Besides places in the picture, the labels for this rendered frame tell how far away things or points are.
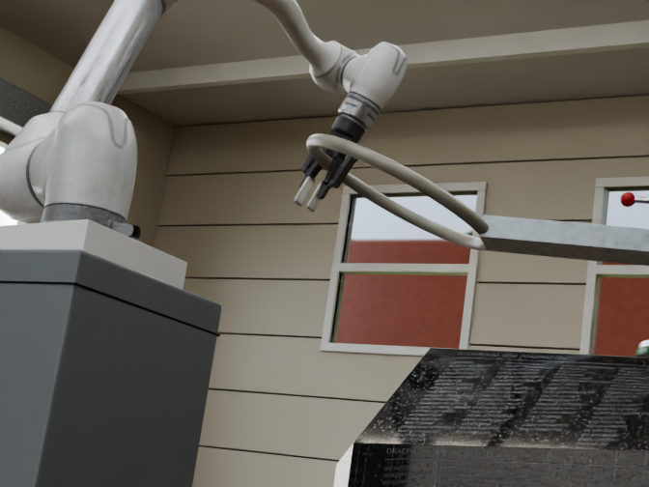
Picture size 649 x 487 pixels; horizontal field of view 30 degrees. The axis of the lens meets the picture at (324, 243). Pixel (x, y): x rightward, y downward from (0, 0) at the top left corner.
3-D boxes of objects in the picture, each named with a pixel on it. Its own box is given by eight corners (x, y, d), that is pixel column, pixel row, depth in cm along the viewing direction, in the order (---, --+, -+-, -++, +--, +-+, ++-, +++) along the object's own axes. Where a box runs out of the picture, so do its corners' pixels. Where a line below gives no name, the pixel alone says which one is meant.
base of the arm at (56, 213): (101, 228, 210) (106, 197, 212) (9, 233, 222) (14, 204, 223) (166, 256, 225) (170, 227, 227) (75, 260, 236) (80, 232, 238)
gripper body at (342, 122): (332, 109, 291) (313, 142, 290) (358, 120, 286) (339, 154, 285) (347, 124, 297) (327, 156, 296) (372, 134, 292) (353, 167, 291)
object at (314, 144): (505, 272, 290) (511, 261, 290) (474, 214, 245) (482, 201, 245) (335, 186, 308) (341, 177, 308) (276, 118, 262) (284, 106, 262)
